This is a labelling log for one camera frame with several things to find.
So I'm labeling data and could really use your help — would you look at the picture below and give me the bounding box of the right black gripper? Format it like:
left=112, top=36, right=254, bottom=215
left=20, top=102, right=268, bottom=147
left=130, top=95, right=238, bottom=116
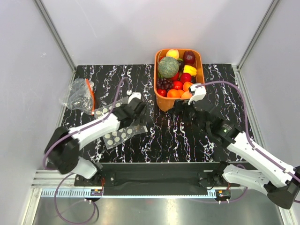
left=167, top=99, right=209, bottom=134

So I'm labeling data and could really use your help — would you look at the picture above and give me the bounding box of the polka dot zip bag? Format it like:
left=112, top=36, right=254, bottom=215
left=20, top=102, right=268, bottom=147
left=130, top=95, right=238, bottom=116
left=94, top=97, right=148, bottom=150

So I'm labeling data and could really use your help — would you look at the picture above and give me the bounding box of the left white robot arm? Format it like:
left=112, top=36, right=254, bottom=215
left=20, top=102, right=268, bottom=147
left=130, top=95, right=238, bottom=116
left=45, top=97, right=146, bottom=186

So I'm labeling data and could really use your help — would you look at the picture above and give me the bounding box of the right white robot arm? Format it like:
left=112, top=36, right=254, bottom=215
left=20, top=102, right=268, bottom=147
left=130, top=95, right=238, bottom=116
left=174, top=100, right=300, bottom=209

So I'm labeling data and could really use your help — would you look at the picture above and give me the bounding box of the crumpled orange zip bag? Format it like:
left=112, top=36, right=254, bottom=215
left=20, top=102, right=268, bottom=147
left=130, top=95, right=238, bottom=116
left=59, top=78, right=96, bottom=115

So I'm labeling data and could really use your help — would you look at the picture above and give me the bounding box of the pink orange peach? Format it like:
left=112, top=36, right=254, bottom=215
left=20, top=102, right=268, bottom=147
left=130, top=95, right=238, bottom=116
left=181, top=91, right=192, bottom=99

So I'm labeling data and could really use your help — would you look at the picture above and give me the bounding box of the orange bell pepper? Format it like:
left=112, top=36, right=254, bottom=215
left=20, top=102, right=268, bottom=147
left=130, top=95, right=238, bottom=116
left=183, top=82, right=193, bottom=92

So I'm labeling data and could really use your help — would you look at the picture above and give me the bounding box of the orange tangerine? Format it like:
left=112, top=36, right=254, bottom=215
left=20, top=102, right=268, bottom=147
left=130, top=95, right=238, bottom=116
left=167, top=89, right=184, bottom=98

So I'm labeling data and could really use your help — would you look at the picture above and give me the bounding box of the red tomato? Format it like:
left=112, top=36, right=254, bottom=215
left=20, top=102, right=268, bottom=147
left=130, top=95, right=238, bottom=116
left=172, top=81, right=183, bottom=90

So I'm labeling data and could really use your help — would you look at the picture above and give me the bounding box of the orange plastic basket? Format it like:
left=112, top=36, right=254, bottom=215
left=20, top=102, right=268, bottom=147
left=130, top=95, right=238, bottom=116
left=154, top=48, right=205, bottom=112

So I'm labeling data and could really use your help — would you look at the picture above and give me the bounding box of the red pomegranate fruit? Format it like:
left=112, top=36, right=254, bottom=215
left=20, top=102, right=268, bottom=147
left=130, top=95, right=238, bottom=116
left=180, top=73, right=192, bottom=83

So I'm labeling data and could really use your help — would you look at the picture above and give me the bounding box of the small red cherry fruit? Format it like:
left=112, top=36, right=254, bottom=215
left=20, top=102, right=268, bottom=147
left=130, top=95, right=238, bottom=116
left=157, top=89, right=167, bottom=97

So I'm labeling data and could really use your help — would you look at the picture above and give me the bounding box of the purple grape bunch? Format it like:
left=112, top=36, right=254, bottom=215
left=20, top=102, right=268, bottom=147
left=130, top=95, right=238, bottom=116
left=156, top=78, right=174, bottom=91

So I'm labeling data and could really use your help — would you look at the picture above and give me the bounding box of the yellow bell pepper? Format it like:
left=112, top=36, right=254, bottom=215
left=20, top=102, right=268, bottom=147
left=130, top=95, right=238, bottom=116
left=183, top=65, right=197, bottom=76

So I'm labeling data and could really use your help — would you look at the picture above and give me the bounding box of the dark purple plum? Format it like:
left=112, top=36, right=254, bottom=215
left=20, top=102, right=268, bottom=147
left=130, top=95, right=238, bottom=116
left=177, top=59, right=185, bottom=70

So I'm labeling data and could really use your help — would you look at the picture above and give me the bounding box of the green netted melon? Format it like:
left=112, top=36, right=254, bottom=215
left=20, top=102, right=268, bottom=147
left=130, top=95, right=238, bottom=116
left=158, top=57, right=179, bottom=79

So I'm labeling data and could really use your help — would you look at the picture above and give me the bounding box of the dark red apple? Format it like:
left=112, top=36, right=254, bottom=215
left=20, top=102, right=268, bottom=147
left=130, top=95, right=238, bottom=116
left=183, top=51, right=195, bottom=66

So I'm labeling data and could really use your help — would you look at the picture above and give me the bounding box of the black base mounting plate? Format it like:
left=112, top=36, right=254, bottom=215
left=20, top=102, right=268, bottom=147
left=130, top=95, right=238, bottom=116
left=74, top=161, right=242, bottom=196

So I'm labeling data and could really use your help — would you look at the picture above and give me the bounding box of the yellow red peach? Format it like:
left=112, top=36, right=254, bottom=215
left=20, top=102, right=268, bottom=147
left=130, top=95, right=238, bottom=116
left=165, top=49, right=180, bottom=60

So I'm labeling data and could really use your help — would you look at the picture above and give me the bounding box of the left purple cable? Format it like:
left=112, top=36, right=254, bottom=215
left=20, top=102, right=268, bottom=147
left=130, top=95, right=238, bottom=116
left=42, top=77, right=132, bottom=171

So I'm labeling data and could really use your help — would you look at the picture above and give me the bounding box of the purple cable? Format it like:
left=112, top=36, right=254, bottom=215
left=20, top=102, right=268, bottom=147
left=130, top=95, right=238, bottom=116
left=196, top=81, right=300, bottom=183
left=42, top=77, right=132, bottom=171

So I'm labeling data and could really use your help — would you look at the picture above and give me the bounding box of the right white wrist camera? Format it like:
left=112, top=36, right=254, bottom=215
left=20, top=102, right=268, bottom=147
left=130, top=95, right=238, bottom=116
left=188, top=83, right=207, bottom=105

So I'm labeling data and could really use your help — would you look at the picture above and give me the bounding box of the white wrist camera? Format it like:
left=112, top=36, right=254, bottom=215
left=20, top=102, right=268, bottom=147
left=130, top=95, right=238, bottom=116
left=188, top=83, right=207, bottom=105
left=128, top=92, right=142, bottom=103

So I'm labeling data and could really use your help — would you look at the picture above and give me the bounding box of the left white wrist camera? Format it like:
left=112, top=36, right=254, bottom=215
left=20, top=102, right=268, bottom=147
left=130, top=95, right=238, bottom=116
left=128, top=92, right=142, bottom=103

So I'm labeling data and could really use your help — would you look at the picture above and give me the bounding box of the white slotted cable duct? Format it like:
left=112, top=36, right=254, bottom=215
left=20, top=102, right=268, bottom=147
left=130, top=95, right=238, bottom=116
left=41, top=188, right=103, bottom=198

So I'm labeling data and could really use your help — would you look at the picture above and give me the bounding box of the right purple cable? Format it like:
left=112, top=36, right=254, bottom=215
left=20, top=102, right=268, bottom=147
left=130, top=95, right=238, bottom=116
left=196, top=81, right=300, bottom=183

